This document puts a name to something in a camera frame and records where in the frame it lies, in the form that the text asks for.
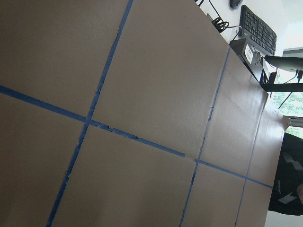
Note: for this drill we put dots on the black mini computer box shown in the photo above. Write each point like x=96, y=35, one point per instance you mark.
x=252, y=59

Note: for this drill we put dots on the black keyboard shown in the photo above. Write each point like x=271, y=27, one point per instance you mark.
x=257, y=32

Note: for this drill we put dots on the black computer mouse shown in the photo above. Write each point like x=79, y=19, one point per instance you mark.
x=235, y=4

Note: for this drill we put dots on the person in black clothes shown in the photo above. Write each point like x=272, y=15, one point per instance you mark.
x=287, y=193

